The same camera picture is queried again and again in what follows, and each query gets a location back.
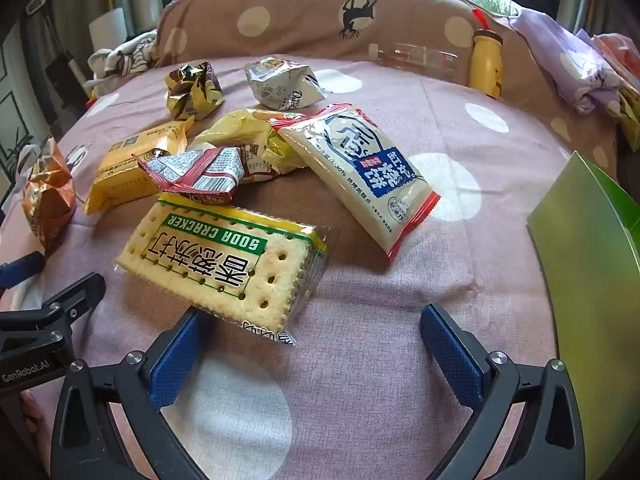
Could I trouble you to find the white blue snack packet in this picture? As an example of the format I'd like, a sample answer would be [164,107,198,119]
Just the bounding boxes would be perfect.
[270,104,442,263]

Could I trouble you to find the clear plastic bottle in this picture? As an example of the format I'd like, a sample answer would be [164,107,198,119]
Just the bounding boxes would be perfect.
[368,42,471,83]

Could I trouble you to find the orange packet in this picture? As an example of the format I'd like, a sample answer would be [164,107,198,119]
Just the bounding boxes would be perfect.
[20,135,78,256]

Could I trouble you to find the green cardboard box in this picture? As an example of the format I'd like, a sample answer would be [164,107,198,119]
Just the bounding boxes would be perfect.
[527,151,640,480]

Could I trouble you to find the yellow patterned bag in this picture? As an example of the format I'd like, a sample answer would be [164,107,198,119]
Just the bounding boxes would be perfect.
[607,87,640,151]

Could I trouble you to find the red white packet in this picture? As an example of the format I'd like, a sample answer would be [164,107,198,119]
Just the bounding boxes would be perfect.
[132,146,246,201]

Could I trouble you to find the soda cracker packet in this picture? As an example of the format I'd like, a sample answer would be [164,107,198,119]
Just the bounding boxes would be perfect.
[116,195,331,348]

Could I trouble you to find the white patterned cloth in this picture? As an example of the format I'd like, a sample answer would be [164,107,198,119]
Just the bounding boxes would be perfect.
[87,30,161,96]

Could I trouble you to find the yellow bottle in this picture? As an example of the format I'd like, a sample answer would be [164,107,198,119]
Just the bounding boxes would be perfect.
[467,9,505,100]

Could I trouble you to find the yellow cake packet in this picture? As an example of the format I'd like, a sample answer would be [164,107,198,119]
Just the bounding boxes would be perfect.
[84,116,193,216]

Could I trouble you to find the white paper roll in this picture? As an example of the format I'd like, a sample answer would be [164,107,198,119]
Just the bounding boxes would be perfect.
[89,7,128,53]

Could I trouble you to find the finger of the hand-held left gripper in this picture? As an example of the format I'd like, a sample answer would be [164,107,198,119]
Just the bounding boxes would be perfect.
[0,251,46,291]
[0,272,107,353]

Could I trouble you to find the purple polka-dot cloth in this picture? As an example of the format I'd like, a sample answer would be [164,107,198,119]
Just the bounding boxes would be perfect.
[507,7,623,115]

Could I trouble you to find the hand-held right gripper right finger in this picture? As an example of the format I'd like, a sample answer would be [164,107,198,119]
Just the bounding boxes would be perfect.
[420,304,586,480]

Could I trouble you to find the brown polka-dot deer cushion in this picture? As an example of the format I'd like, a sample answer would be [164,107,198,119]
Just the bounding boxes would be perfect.
[152,0,618,111]

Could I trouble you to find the gold brown packet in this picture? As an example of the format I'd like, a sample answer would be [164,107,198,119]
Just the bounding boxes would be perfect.
[165,61,225,121]

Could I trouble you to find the pink polka-dot bedsheet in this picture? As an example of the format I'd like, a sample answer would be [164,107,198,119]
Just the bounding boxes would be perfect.
[0,55,621,480]

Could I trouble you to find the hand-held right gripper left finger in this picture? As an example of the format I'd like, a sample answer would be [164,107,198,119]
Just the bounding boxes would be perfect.
[49,309,202,480]

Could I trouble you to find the pink cloth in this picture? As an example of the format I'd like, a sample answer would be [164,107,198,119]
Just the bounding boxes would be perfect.
[592,32,640,111]

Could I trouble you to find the yellow-green corn snack packet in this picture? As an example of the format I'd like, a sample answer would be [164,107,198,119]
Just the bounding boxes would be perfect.
[192,107,308,183]

